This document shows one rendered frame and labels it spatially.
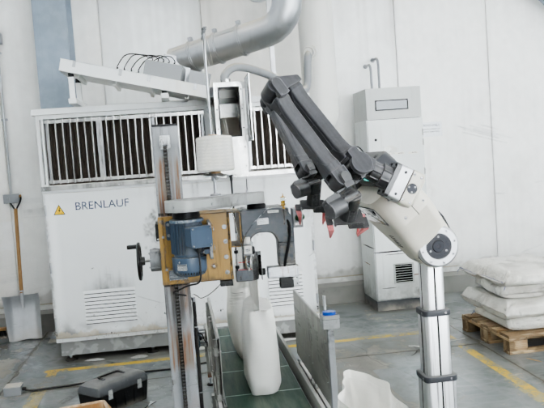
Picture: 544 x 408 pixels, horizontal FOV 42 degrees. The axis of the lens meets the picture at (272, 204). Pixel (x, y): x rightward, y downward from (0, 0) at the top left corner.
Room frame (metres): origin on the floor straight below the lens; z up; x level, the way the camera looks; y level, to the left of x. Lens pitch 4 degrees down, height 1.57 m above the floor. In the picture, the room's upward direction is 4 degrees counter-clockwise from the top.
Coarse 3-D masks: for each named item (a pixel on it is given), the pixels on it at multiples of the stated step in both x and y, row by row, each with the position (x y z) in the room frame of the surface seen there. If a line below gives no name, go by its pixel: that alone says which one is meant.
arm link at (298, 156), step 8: (264, 112) 3.11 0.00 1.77; (272, 112) 3.04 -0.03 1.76; (272, 120) 3.05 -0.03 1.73; (280, 120) 3.02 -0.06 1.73; (280, 128) 3.01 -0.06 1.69; (280, 136) 3.02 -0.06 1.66; (288, 136) 2.98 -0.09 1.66; (288, 144) 2.97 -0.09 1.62; (296, 144) 2.98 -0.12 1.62; (288, 152) 2.98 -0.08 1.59; (296, 152) 2.95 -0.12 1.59; (304, 152) 2.96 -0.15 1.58; (296, 160) 2.94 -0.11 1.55; (304, 160) 2.93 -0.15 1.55; (296, 168) 2.96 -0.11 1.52; (304, 168) 2.90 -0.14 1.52
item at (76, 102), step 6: (72, 78) 5.54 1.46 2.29; (72, 84) 5.54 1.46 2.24; (78, 84) 5.93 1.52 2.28; (72, 90) 5.54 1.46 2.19; (78, 90) 5.93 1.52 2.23; (162, 90) 5.63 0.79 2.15; (72, 96) 5.54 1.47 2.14; (78, 96) 5.93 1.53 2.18; (162, 96) 5.60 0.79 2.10; (168, 96) 5.65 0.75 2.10; (72, 102) 5.52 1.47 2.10; (78, 102) 5.60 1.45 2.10
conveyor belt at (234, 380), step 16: (224, 336) 4.81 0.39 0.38; (224, 352) 4.40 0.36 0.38; (224, 368) 4.05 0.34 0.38; (240, 368) 4.03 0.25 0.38; (288, 368) 3.96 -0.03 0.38; (224, 384) 3.77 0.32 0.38; (240, 384) 3.75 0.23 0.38; (288, 384) 3.69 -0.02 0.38; (224, 400) 3.76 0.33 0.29; (240, 400) 3.49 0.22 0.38; (256, 400) 3.47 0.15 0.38; (272, 400) 3.46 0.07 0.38; (288, 400) 3.44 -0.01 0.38; (304, 400) 3.42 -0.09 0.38
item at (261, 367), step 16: (256, 288) 3.54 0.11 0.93; (256, 304) 3.58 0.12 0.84; (256, 320) 3.52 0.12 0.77; (272, 320) 3.54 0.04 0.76; (256, 336) 3.51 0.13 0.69; (272, 336) 3.53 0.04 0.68; (256, 352) 3.51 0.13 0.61; (272, 352) 3.52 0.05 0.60; (256, 368) 3.52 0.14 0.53; (272, 368) 3.52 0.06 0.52; (256, 384) 3.52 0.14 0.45; (272, 384) 3.53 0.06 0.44
